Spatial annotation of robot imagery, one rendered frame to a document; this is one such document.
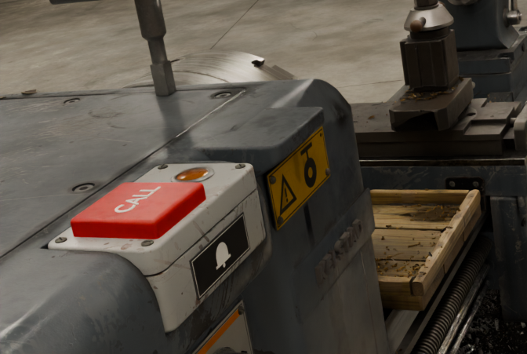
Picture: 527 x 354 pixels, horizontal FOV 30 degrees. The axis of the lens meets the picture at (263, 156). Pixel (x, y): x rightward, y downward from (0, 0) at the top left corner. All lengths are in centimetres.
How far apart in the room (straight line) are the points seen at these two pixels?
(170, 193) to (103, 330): 11
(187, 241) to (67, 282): 8
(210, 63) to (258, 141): 37
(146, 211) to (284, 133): 17
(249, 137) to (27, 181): 16
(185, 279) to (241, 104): 26
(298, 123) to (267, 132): 2
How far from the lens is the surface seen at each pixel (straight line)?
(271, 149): 68
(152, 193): 59
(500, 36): 216
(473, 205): 146
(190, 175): 64
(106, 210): 58
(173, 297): 56
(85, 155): 74
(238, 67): 105
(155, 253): 55
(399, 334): 125
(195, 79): 101
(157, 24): 85
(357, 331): 88
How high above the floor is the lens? 146
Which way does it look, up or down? 18 degrees down
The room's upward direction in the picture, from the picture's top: 10 degrees counter-clockwise
